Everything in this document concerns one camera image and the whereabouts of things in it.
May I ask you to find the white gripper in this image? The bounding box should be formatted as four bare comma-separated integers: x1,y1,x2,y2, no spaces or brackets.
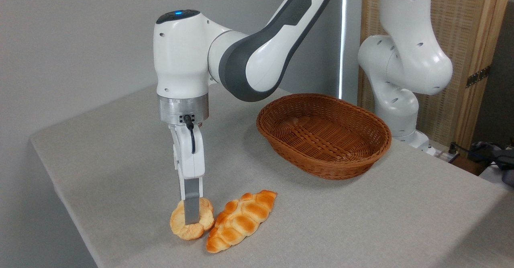
169,123,206,225

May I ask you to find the round pale bread bun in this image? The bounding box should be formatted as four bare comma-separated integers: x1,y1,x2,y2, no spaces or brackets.
170,197,215,241

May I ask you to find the braided golden bread loaf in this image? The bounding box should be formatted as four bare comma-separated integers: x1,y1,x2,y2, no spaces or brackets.
206,190,277,254

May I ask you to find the brown wicker oval basket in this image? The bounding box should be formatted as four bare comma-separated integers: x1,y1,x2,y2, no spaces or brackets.
256,93,392,180

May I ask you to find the grey tablecloth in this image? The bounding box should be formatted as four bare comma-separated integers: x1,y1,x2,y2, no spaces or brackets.
30,83,514,268

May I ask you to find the silver metal wrist flange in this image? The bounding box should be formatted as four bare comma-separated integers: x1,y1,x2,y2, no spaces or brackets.
157,94,209,125

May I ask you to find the metal screen hinge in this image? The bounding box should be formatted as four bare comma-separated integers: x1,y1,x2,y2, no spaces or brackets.
466,65,491,88

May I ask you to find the dark grey bag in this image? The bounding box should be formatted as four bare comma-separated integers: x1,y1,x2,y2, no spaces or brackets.
470,139,514,188

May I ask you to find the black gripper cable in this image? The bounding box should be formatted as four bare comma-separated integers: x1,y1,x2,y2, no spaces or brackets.
183,115,197,155

